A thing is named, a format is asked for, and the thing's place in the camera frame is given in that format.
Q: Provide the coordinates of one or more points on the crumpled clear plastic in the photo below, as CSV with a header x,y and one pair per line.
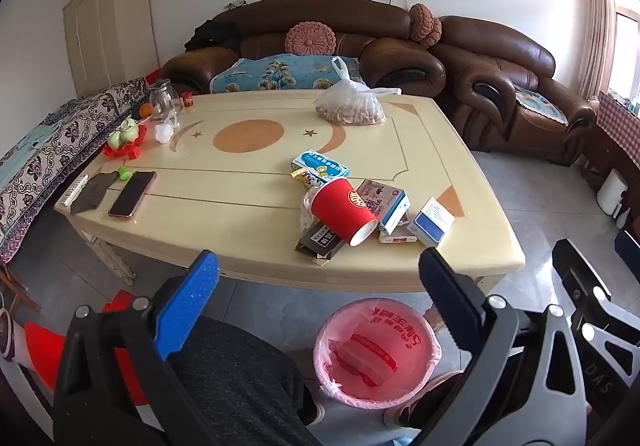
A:
x,y
164,131

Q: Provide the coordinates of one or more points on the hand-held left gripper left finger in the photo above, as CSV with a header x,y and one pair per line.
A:
x,y
187,306

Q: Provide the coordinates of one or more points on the brown leather sofa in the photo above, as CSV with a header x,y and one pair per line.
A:
x,y
320,10

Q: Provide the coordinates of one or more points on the pink round cushion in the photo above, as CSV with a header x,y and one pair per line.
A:
x,y
424,28
310,38

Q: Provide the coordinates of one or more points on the small red cup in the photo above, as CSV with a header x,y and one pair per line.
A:
x,y
187,99

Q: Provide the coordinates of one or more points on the white remote control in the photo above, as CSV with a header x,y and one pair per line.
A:
x,y
74,191

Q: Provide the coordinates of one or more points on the dark grey cloth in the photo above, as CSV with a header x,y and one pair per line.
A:
x,y
92,193

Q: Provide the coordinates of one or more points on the white tissue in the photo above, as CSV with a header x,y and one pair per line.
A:
x,y
306,208

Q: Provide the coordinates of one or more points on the blue floral sofa cover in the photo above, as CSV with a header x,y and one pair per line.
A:
x,y
280,73

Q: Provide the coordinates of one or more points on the red checked tablecloth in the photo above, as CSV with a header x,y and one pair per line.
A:
x,y
617,118

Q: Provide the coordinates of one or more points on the floral patterned sofa cover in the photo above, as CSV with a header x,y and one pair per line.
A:
x,y
50,140

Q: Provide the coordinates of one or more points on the red fruit tray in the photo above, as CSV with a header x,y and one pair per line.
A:
x,y
127,151

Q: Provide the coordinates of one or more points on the cream wooden table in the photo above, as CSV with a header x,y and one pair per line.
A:
x,y
250,186

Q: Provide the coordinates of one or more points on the beige curtain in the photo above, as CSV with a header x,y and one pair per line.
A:
x,y
600,15

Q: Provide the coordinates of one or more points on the red wrapper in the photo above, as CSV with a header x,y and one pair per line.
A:
x,y
370,356

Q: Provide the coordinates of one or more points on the white appliance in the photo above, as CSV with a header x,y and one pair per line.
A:
x,y
611,193

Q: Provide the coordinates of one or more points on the red paper cup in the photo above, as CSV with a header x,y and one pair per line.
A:
x,y
342,213

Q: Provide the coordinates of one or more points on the blue white medicine box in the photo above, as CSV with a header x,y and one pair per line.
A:
x,y
320,164

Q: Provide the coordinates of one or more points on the black clothes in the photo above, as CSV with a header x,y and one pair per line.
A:
x,y
212,35

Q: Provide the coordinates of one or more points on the yellow snack wrapper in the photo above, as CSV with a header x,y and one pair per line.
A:
x,y
304,177

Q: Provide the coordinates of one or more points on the window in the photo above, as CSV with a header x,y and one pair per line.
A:
x,y
627,25

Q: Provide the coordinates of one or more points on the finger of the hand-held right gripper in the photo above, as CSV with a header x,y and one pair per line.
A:
x,y
575,271

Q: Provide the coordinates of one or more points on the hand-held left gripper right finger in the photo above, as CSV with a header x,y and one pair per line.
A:
x,y
445,291

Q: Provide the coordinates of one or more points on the cream cabinet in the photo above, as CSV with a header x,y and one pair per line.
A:
x,y
107,25

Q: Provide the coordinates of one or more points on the brown leather armchair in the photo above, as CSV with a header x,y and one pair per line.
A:
x,y
500,50

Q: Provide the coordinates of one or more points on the red plastic stool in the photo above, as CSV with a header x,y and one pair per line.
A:
x,y
42,351

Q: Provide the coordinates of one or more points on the plastic bag of peanuts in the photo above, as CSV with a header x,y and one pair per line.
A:
x,y
350,105

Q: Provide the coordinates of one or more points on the smartphone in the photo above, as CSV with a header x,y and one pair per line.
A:
x,y
132,193

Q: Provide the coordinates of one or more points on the white red medicine box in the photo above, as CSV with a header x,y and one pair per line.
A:
x,y
385,201

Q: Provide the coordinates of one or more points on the glass jar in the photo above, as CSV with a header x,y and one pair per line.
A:
x,y
161,100

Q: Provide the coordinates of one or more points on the small green object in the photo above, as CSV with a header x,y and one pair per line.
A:
x,y
123,172

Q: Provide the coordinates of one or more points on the white box with blue panel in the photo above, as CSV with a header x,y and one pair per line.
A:
x,y
430,223

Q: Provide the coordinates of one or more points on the pink lined trash bin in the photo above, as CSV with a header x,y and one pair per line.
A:
x,y
375,351

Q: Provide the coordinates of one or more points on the black brown box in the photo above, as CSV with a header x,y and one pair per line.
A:
x,y
320,241

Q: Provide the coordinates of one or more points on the brown wooden stool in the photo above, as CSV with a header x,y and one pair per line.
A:
x,y
17,291

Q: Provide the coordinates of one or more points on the blue armchair seat cover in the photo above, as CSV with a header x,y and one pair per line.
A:
x,y
537,100

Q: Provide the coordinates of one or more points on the white round device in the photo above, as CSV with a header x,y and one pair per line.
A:
x,y
6,336

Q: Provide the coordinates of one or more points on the red white flat box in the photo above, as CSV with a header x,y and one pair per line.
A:
x,y
397,239

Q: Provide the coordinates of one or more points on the orange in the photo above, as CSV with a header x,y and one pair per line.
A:
x,y
145,110

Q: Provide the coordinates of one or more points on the pale green teacup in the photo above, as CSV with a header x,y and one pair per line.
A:
x,y
116,140
130,130

